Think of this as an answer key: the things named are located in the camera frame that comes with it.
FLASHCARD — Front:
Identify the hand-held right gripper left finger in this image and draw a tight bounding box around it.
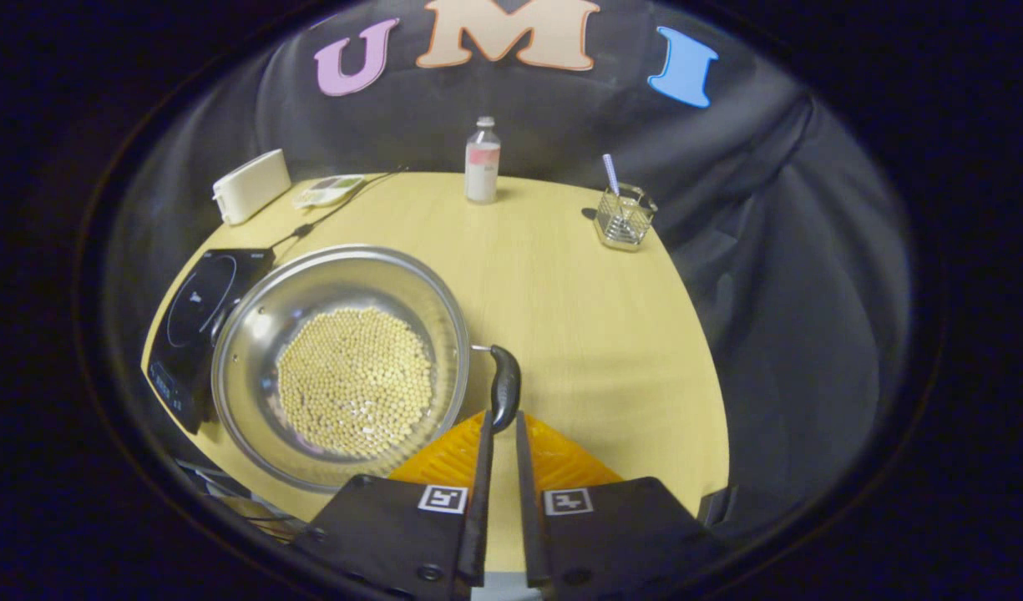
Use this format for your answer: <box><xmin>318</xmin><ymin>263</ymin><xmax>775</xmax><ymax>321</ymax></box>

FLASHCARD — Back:
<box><xmin>294</xmin><ymin>409</ymin><xmax>495</xmax><ymax>601</ymax></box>

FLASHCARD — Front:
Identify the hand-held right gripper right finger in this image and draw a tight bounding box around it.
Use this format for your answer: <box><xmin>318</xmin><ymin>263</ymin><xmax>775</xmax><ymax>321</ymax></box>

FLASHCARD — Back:
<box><xmin>515</xmin><ymin>411</ymin><xmax>729</xmax><ymax>601</ymax></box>

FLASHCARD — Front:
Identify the stainless steel pot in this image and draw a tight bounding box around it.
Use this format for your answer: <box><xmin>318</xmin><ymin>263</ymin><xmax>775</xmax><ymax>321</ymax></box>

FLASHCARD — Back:
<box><xmin>212</xmin><ymin>245</ymin><xmax>522</xmax><ymax>493</ymax></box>

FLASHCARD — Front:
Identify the black induction cooktop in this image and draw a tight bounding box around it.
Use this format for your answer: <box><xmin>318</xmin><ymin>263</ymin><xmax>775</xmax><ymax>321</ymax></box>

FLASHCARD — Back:
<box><xmin>146</xmin><ymin>248</ymin><xmax>276</xmax><ymax>435</ymax></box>

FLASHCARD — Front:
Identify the pile of soybeans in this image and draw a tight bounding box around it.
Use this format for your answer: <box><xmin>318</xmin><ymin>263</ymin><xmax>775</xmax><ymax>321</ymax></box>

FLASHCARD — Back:
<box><xmin>277</xmin><ymin>307</ymin><xmax>434</xmax><ymax>458</ymax></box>

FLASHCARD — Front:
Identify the clear glass holder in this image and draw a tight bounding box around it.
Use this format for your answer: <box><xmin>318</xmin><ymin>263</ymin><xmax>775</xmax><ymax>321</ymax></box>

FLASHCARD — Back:
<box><xmin>595</xmin><ymin>184</ymin><xmax>658</xmax><ymax>252</ymax></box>

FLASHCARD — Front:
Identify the clear bottle with pink label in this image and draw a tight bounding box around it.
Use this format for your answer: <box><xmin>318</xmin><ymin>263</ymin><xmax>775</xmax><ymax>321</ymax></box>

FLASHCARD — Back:
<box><xmin>464</xmin><ymin>116</ymin><xmax>502</xmax><ymax>205</ymax></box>

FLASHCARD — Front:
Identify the white divided bean dish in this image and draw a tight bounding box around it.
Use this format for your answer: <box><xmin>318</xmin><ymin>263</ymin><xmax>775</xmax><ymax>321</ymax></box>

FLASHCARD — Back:
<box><xmin>292</xmin><ymin>174</ymin><xmax>367</xmax><ymax>210</ymax></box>

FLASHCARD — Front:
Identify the white toaster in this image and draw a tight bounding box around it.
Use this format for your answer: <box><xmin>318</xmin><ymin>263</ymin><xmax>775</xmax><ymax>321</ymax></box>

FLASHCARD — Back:
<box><xmin>212</xmin><ymin>149</ymin><xmax>292</xmax><ymax>226</ymax></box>

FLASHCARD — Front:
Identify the black power cable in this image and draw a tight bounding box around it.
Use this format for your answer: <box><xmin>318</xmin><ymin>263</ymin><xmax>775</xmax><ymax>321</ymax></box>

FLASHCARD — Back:
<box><xmin>269</xmin><ymin>167</ymin><xmax>408</xmax><ymax>251</ymax></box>

